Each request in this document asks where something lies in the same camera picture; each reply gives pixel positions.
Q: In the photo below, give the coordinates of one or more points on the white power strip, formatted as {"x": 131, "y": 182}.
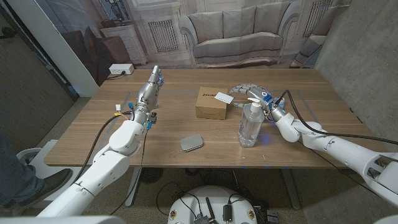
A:
{"x": 121, "y": 68}

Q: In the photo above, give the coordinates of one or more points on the person's leg in jeans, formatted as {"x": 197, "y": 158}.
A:
{"x": 15, "y": 174}

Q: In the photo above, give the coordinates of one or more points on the dark shoe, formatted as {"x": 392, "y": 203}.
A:
{"x": 51, "y": 183}

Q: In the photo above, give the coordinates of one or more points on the brown cardboard box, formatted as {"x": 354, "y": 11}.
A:
{"x": 210, "y": 107}

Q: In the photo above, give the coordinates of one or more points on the black adapter on base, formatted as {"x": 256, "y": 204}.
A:
{"x": 227, "y": 213}

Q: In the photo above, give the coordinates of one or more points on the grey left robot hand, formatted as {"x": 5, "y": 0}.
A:
{"x": 148, "y": 95}

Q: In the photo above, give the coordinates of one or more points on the clear pump bottle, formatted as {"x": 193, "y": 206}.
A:
{"x": 249, "y": 126}

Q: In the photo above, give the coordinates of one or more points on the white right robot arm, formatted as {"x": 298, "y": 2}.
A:
{"x": 348, "y": 152}

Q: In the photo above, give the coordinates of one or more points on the flat grey tin can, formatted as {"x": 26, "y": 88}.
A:
{"x": 191, "y": 142}

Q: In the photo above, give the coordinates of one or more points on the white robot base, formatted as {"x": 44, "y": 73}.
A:
{"x": 211, "y": 202}

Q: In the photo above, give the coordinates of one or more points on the printed living room backdrop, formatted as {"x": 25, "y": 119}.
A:
{"x": 242, "y": 43}

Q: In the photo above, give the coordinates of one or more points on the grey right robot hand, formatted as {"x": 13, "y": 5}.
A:
{"x": 259, "y": 92}

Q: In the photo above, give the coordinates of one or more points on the white card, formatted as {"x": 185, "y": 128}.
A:
{"x": 224, "y": 98}

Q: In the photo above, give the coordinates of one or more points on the black round floor disc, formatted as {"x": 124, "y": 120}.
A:
{"x": 151, "y": 175}

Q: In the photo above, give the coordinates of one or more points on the white table leg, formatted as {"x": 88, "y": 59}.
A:
{"x": 290, "y": 189}
{"x": 133, "y": 186}

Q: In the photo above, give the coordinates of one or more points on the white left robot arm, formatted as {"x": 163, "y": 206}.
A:
{"x": 105, "y": 168}

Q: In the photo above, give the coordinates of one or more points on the white robot chest shell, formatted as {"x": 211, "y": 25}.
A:
{"x": 62, "y": 220}

